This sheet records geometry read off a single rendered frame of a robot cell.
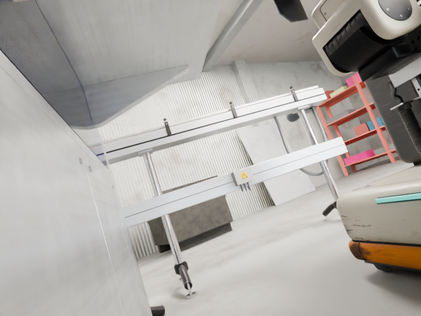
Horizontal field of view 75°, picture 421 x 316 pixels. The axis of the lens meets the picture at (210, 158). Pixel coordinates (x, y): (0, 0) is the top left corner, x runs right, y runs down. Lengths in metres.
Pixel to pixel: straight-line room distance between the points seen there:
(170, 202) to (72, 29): 1.17
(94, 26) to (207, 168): 4.55
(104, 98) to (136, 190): 3.77
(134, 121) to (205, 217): 2.35
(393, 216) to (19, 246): 0.85
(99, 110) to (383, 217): 0.89
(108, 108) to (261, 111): 1.24
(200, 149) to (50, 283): 4.99
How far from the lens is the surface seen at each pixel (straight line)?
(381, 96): 1.25
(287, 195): 5.44
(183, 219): 3.35
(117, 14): 0.72
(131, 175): 4.66
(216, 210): 3.53
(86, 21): 0.73
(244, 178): 1.72
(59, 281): 0.29
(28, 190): 0.28
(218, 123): 1.80
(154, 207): 1.67
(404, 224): 0.90
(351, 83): 7.00
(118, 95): 0.91
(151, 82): 0.93
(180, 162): 4.97
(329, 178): 2.07
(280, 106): 2.00
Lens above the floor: 0.39
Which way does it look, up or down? 9 degrees up
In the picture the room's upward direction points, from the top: 19 degrees counter-clockwise
